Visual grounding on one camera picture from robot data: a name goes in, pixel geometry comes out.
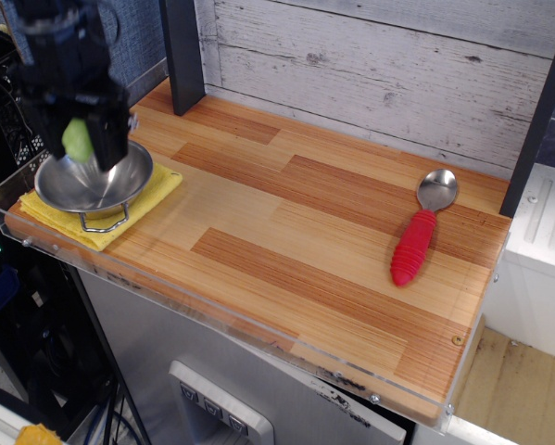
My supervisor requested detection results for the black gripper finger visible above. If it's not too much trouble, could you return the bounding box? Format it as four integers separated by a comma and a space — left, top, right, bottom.
29, 104, 71, 159
86, 108, 129, 171

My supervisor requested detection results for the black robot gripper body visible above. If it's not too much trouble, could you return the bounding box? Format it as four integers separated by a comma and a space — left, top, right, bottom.
14, 1, 129, 121

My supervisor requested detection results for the green toy broccoli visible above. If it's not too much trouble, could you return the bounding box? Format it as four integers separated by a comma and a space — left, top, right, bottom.
61, 118, 94, 163

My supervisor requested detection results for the black plastic crate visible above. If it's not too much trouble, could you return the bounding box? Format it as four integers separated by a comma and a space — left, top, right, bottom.
0, 28, 47, 183

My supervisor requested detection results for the yellow folded cloth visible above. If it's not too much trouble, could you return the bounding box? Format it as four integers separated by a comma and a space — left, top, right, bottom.
20, 163, 183, 251

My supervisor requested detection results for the stainless steel cabinet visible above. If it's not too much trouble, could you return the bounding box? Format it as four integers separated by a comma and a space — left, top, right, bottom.
76, 271, 414, 444

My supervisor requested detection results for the grey button control panel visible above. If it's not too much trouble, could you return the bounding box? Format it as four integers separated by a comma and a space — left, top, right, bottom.
169, 361, 274, 444

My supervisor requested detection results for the clear acrylic table guard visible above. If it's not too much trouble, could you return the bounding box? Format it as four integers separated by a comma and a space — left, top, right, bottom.
0, 147, 510, 427

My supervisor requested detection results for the yellow object at bottom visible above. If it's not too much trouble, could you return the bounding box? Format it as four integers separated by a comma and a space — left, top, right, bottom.
14, 424, 63, 445

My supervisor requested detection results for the white ribbed box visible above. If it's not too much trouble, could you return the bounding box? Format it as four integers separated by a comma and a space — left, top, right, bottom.
483, 164, 555, 356

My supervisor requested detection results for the metal bowl with handles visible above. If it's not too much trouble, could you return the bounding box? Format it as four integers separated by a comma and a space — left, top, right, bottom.
34, 141, 154, 234

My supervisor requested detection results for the dark grey left post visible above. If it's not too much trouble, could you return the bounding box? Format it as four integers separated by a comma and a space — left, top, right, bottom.
159, 0, 206, 116

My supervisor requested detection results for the dark grey post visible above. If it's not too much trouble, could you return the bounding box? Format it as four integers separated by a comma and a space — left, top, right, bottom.
499, 55, 555, 218
159, 0, 206, 116

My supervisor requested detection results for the red handled metal spoon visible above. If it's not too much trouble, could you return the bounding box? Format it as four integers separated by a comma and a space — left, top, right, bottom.
390, 169, 458, 286

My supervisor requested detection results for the dark grey right post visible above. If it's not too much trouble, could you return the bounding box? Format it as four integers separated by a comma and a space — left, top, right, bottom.
499, 55, 555, 218

